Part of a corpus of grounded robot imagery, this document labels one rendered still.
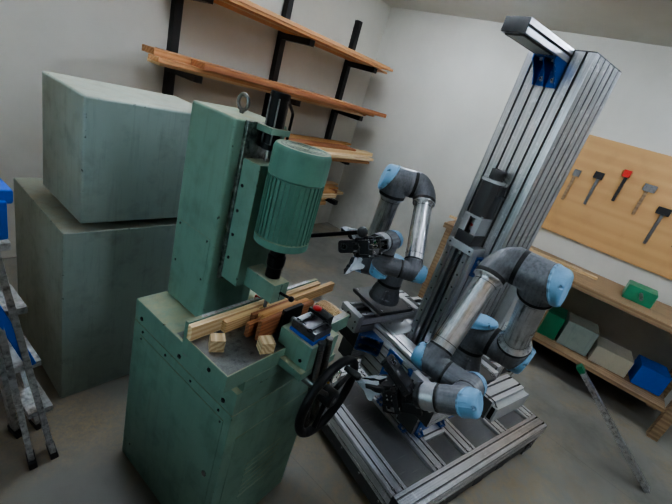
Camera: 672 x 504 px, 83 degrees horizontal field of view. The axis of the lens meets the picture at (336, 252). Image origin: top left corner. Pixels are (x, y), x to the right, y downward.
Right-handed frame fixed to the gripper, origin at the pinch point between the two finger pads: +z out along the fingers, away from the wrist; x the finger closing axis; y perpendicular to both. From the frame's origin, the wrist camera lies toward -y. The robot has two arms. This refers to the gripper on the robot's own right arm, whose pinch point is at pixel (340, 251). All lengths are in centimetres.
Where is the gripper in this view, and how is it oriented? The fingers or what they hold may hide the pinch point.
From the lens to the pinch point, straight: 124.7
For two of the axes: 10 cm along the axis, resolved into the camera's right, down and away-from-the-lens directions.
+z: -5.8, 1.4, -8.0
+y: 8.1, 0.2, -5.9
